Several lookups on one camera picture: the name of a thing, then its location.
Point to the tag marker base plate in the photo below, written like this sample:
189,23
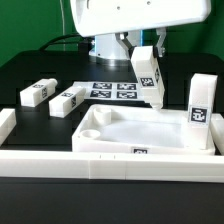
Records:
111,91

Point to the white U-shaped fence frame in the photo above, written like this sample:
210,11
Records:
121,166

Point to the white desk top tray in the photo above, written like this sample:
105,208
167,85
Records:
122,129

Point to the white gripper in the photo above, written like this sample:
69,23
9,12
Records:
99,17

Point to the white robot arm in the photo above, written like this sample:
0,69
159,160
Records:
105,46

